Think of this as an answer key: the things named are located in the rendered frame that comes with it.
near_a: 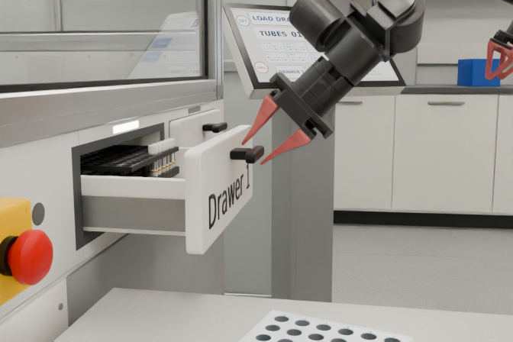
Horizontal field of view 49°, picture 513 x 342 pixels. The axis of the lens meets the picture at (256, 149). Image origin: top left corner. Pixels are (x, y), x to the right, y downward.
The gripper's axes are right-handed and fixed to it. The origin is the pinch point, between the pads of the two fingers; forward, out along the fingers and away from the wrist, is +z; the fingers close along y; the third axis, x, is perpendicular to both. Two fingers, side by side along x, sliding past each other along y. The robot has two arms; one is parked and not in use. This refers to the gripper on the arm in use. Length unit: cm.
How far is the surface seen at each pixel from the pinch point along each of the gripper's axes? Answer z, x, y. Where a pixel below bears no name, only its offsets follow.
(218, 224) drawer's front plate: 7.1, 10.2, -3.4
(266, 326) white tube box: 3.8, 27.9, -11.9
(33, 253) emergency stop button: 8.8, 37.1, 4.9
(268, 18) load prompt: -9, -93, 27
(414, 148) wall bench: -11, -292, -63
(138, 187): 8.9, 15.6, 5.6
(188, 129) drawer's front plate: 10.1, -18.9, 10.7
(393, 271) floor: 38, -211, -88
